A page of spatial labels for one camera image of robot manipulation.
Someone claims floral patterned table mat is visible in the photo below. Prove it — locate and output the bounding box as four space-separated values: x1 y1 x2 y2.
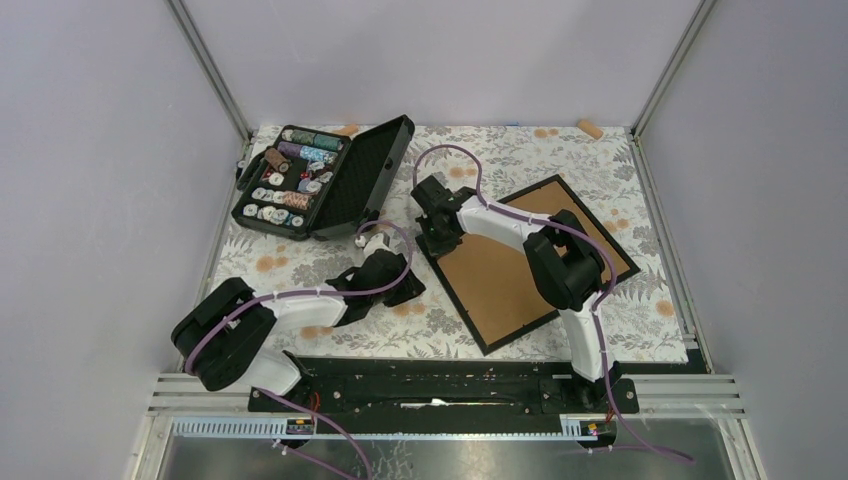
207 126 687 363

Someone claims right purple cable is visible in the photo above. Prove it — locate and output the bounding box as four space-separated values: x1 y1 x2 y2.
411 144 697 465

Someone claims purple cable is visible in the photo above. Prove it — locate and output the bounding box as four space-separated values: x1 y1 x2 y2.
411 144 697 465
184 219 416 480

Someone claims white slotted cable duct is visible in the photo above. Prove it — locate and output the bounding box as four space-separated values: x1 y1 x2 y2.
172 416 599 444

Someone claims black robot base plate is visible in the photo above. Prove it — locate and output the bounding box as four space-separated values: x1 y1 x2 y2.
182 354 708 436

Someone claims black open poker chip case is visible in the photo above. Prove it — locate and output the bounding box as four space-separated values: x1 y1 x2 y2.
231 115 415 240

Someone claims black picture frame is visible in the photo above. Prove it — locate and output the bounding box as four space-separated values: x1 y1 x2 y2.
414 173 643 358

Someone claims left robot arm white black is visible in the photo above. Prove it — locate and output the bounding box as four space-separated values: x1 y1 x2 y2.
171 233 426 411

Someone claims right wooden cork piece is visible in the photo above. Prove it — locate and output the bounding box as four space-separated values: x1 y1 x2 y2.
577 119 604 140

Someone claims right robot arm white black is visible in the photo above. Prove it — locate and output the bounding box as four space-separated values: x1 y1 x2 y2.
411 176 614 412

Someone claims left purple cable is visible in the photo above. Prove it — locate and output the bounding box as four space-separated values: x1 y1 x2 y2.
184 219 416 480

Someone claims left wooden cork piece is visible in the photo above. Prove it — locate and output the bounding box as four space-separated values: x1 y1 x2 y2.
332 124 360 138

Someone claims brown cardboard backing board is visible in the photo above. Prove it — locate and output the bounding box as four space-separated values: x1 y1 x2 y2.
423 181 632 348

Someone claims wooden cork piece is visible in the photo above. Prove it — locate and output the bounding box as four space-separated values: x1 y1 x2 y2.
332 124 360 138
577 119 604 140

